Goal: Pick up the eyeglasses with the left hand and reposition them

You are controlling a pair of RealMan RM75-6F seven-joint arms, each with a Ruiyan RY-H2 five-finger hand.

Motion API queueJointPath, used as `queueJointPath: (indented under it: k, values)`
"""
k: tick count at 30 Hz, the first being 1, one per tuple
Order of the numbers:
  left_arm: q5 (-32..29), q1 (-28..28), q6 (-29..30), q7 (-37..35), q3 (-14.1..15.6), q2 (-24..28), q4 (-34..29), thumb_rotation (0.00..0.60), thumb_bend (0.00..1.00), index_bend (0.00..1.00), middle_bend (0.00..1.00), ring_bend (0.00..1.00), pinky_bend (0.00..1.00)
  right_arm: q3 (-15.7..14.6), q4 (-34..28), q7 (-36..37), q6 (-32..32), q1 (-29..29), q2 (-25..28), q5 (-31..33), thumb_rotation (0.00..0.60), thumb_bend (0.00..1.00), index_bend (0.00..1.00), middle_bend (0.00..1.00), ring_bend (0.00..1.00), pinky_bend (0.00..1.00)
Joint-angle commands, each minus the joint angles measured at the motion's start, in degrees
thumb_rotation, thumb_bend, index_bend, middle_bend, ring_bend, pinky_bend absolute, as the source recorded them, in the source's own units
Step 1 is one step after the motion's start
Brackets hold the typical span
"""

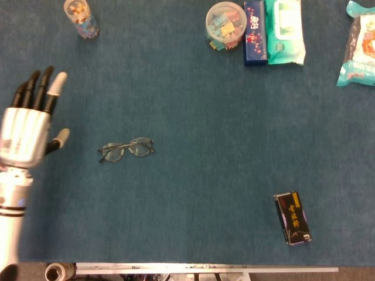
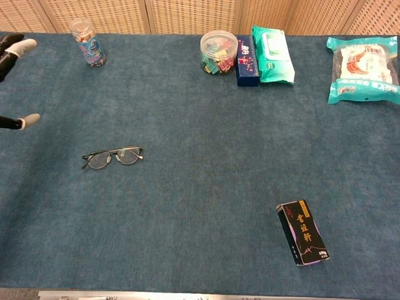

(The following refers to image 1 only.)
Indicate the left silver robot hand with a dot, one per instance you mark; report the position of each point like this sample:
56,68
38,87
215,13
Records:
23,137

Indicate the thin-framed eyeglasses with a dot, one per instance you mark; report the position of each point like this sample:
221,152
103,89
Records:
140,147

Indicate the clear snack jar blue label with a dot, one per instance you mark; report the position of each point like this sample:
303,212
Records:
83,23

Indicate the brown tape roll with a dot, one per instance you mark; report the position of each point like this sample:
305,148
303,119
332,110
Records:
58,272

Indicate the blue felt table cloth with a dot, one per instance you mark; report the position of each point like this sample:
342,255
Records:
205,175

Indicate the clear tub of binder clips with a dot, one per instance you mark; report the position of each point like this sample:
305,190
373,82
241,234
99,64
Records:
225,26

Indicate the dark blue rectangular box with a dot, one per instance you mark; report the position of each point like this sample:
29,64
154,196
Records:
255,38

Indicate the green wet wipes pack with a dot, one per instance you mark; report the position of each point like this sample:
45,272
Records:
285,35

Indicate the black box gold lettering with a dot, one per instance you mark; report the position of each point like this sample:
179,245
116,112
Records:
293,219

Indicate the teal packaged food bag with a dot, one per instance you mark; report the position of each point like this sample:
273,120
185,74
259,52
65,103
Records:
360,49

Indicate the aluminium rail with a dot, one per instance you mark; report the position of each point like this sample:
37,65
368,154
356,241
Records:
205,267

